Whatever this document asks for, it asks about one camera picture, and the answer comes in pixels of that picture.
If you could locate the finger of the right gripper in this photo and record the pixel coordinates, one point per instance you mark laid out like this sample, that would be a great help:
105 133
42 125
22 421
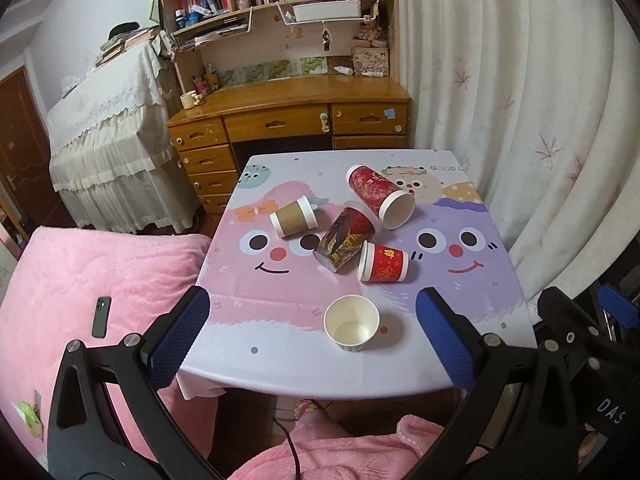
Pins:
623 310

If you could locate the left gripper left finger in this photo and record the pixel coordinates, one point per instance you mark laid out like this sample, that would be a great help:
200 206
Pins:
106 418

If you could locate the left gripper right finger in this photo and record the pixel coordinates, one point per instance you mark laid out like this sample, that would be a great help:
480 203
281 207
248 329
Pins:
481 365

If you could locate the grey checkered paper cup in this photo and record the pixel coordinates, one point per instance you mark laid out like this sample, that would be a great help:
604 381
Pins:
351 322

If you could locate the small red paper cup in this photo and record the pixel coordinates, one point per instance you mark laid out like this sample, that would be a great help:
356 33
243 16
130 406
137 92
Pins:
382 264

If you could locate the tall red paper cup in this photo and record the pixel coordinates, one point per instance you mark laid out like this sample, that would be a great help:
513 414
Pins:
393 205

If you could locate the dark patterned red cup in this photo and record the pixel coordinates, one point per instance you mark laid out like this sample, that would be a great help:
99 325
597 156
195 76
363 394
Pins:
355 225

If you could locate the brown sleeve paper cup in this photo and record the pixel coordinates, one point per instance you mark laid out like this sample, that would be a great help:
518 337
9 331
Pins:
294 218

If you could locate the green sticker on blanket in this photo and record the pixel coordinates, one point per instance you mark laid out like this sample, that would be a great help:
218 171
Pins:
30 412

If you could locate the dark smartphone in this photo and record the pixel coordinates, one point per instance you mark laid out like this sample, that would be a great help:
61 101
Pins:
100 317

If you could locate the pink fluffy blanket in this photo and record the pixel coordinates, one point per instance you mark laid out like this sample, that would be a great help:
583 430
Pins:
52 295

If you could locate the cartoon monster tablecloth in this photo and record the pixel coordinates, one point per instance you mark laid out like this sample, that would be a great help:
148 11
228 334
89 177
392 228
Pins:
268 294

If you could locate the pink fleece robe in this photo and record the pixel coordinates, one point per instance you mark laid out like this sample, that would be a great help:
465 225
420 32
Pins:
319 448

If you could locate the left knitted slipper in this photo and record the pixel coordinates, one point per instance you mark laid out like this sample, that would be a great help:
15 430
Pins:
304 406

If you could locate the white floral curtain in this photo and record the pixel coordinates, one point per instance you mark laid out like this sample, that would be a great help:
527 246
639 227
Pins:
539 101

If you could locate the white lace covered furniture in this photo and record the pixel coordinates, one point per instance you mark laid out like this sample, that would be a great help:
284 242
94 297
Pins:
112 160

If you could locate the wooden desk with drawers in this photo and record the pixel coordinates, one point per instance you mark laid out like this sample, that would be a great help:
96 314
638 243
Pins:
216 138

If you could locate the patterned cardboard box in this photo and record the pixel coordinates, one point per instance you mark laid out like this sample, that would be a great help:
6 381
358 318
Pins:
371 61

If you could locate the cream mug on desk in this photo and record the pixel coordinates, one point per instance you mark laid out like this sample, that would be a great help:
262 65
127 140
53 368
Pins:
190 100

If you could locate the wooden bookshelf hutch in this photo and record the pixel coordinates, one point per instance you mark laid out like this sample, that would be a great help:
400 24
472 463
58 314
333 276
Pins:
250 41

